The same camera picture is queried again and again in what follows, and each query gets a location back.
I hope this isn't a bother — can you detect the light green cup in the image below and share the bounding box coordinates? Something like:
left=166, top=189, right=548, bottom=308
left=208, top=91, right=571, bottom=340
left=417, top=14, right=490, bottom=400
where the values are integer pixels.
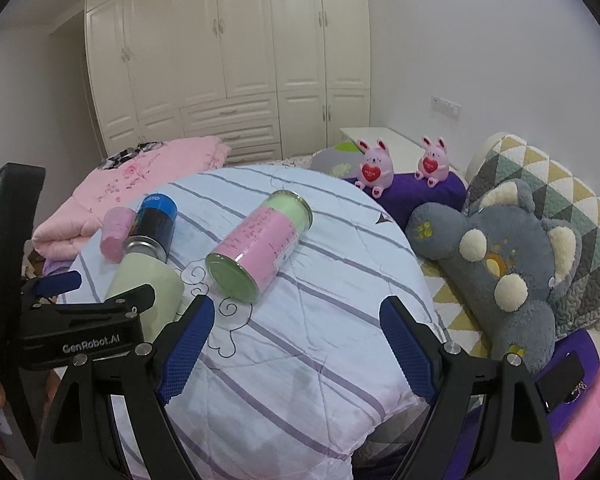
left=104, top=251, right=185, bottom=346

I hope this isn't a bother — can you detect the small pink cup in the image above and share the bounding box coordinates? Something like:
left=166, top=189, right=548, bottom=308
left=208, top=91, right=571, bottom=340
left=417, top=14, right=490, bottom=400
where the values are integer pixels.
left=99, top=207, right=136, bottom=263

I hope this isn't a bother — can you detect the folded purple blanket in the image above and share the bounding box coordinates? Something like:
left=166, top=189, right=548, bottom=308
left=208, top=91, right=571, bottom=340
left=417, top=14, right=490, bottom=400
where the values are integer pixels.
left=42, top=259, right=73, bottom=276

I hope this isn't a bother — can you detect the blue black towel can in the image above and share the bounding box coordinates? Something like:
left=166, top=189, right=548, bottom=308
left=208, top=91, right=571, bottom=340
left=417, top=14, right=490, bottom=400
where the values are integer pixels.
left=122, top=193, right=178, bottom=263

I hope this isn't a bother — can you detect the striped white quilt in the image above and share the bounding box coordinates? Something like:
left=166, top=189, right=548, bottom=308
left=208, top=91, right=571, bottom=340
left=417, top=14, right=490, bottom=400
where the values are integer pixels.
left=162, top=165, right=441, bottom=479

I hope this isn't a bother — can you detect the pink green labelled can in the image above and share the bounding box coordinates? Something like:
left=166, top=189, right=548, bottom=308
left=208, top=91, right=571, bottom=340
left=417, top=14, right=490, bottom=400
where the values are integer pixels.
left=206, top=190, right=313, bottom=304

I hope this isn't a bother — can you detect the folded pink blanket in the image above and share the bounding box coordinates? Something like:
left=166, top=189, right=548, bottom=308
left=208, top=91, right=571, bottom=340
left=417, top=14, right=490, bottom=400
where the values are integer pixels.
left=32, top=136, right=230, bottom=261

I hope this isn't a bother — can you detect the grey plush elephant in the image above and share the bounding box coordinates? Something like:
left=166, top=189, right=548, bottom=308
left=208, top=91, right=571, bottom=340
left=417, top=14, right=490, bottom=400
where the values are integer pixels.
left=405, top=179, right=582, bottom=374

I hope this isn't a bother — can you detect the black phone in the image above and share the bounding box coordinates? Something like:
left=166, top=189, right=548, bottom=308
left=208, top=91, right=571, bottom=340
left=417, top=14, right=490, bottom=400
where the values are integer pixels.
left=535, top=351, right=584, bottom=413

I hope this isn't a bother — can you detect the purple cushion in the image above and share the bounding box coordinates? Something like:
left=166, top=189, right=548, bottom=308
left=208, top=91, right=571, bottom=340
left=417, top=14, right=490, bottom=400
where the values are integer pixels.
left=363, top=172, right=467, bottom=230

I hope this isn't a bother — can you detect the triangle pattern quilted headboard cover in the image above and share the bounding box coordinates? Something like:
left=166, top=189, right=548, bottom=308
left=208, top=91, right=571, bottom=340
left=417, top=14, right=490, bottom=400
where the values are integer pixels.
left=465, top=133, right=600, bottom=338

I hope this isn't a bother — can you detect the left pink bunny toy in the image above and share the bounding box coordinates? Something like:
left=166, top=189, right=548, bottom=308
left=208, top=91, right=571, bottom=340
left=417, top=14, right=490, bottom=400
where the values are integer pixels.
left=354, top=139, right=394, bottom=198

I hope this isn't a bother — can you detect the pink bunny toy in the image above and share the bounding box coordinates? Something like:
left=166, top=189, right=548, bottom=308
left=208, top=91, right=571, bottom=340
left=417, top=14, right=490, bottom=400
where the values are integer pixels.
left=354, top=139, right=394, bottom=198
left=414, top=136, right=450, bottom=188

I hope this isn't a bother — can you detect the right pink bunny toy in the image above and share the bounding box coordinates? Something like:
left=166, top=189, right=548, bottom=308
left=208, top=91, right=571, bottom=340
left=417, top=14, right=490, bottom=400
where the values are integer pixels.
left=414, top=136, right=450, bottom=188

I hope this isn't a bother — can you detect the pink fuzzy blanket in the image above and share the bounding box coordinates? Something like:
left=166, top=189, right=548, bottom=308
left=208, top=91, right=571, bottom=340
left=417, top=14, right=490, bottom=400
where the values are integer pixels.
left=556, top=371, right=600, bottom=457

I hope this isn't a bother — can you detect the white bedside table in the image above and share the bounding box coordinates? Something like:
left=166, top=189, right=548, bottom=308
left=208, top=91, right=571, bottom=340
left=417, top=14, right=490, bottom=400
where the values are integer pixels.
left=340, top=127, right=425, bottom=174

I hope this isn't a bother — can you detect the grey pillow green flower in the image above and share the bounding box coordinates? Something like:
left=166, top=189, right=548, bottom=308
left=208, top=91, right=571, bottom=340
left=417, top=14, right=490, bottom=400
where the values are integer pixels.
left=310, top=141, right=363, bottom=179

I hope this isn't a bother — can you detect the cream white wardrobe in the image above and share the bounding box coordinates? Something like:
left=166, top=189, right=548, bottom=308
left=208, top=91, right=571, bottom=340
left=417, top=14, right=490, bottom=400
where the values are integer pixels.
left=84, top=0, right=370, bottom=164

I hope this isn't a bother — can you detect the white wall switch panel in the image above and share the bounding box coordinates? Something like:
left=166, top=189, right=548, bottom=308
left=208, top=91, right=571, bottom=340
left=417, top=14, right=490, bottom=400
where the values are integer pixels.
left=431, top=96, right=460, bottom=120

